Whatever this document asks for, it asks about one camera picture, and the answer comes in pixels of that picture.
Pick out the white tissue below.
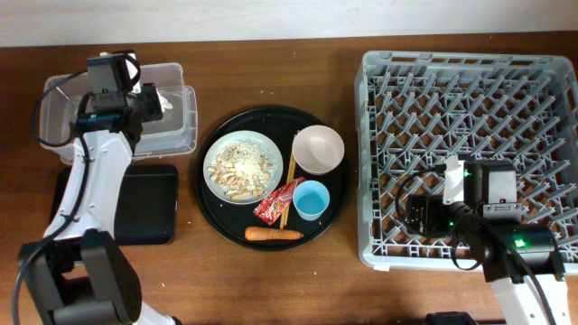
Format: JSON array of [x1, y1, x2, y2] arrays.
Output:
[[159, 96, 173, 112]]

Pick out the blue plastic cup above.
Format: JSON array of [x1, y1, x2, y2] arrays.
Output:
[[293, 181, 331, 221]]

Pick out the red snack wrapper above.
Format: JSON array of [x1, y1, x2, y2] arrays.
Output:
[[253, 177, 305, 225]]

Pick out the orange carrot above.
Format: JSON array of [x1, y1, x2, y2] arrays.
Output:
[[245, 227, 303, 241]]

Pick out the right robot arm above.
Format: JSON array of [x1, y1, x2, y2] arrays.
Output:
[[406, 194, 571, 324]]

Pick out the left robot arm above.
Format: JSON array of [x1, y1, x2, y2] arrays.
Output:
[[14, 83, 178, 324]]

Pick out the grey dishwasher rack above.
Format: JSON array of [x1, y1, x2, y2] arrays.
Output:
[[355, 51, 577, 275]]

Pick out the clear plastic bin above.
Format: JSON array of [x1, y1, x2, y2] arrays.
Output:
[[39, 62, 198, 161]]

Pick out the black rectangular tray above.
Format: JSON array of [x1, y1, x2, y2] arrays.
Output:
[[44, 164, 179, 246]]

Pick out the grey plate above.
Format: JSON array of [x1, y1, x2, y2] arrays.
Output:
[[201, 131, 284, 205]]

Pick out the rice and peanut shells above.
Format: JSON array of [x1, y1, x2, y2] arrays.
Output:
[[206, 143, 275, 201]]

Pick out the round black serving tray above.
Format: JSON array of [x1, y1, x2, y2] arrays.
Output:
[[193, 105, 350, 252]]

